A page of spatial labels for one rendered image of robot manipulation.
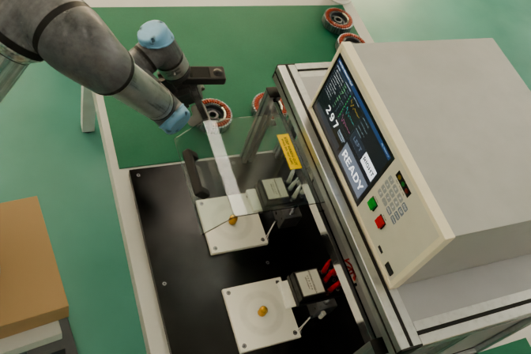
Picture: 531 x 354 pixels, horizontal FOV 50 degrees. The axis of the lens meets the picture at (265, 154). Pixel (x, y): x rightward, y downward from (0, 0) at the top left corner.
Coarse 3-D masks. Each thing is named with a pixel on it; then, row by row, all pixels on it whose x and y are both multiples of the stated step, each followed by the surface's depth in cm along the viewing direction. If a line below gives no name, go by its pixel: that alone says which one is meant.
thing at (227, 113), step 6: (204, 102) 163; (210, 102) 164; (216, 102) 164; (222, 102) 165; (210, 108) 165; (216, 108) 165; (222, 108) 164; (228, 108) 164; (210, 114) 164; (216, 114) 163; (222, 114) 164; (228, 114) 163
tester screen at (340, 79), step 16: (336, 64) 114; (336, 80) 114; (320, 96) 121; (336, 96) 115; (352, 96) 109; (336, 112) 116; (352, 112) 110; (352, 128) 111; (368, 128) 106; (368, 144) 106; (384, 160) 102
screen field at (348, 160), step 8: (344, 152) 115; (344, 160) 115; (352, 160) 112; (344, 168) 115; (352, 168) 112; (352, 176) 113; (360, 176) 110; (352, 184) 113; (360, 184) 110; (360, 192) 111
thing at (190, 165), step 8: (184, 152) 118; (192, 152) 118; (184, 160) 117; (192, 160) 116; (192, 168) 115; (192, 176) 115; (192, 184) 114; (200, 184) 114; (200, 192) 113; (208, 192) 115
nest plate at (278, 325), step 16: (240, 288) 133; (256, 288) 135; (272, 288) 136; (240, 304) 131; (256, 304) 132; (272, 304) 133; (240, 320) 129; (256, 320) 130; (272, 320) 131; (288, 320) 132; (240, 336) 127; (256, 336) 128; (272, 336) 129; (288, 336) 130; (240, 352) 125
